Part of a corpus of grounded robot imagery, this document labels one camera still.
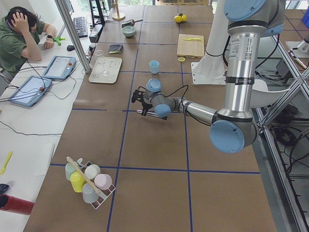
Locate grey folded cloth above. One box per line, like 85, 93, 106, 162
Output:
108, 44, 123, 54

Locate red cylinder bottle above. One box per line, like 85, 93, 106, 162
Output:
0, 194, 34, 215

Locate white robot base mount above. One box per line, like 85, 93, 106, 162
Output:
191, 0, 229, 85

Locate green cup in rack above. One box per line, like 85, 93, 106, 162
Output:
65, 162, 76, 181

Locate yellow cup in rack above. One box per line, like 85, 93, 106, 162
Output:
70, 171, 86, 193

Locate near teach pendant tablet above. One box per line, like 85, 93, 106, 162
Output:
8, 75, 52, 107

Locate clear wine glass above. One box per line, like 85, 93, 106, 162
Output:
94, 50, 108, 76

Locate wooden rack handle rod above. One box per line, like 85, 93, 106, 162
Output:
66, 156, 101, 195

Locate black computer mouse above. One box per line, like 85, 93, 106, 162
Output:
67, 45, 75, 52

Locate light blue plastic cup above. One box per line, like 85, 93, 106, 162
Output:
149, 60, 160, 74

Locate yellow plastic spatula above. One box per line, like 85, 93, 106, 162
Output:
0, 152, 13, 175

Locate green bowl of ice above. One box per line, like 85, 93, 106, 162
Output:
122, 26, 136, 38

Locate white cup in rack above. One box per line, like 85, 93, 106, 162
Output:
84, 164, 100, 180

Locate cream bear serving tray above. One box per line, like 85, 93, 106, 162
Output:
88, 57, 122, 84

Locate bamboo cutting board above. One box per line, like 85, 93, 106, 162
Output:
177, 34, 205, 58

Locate aluminium frame post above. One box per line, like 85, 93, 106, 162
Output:
55, 0, 91, 73

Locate pink cup in rack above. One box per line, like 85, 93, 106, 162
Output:
94, 174, 112, 190

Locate steel ice scoop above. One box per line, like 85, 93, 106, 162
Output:
121, 18, 143, 28

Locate grey-blue cup in rack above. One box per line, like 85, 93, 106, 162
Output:
82, 183, 98, 203

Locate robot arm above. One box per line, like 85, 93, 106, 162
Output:
132, 0, 285, 153

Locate seated person green shirt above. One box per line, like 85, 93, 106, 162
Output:
0, 6, 57, 77

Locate white wire cup rack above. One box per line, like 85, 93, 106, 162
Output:
77, 158, 115, 209

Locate teach pendant tablet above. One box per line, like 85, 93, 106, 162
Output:
8, 75, 52, 107
42, 56, 76, 80

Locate far teach pendant tablet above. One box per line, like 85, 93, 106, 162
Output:
42, 56, 76, 80

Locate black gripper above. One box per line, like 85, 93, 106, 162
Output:
141, 100, 152, 116

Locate black keyboard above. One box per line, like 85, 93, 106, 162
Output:
73, 16, 88, 38

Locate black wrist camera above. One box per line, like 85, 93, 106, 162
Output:
131, 89, 144, 103

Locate green clamp tool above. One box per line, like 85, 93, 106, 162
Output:
54, 36, 65, 46

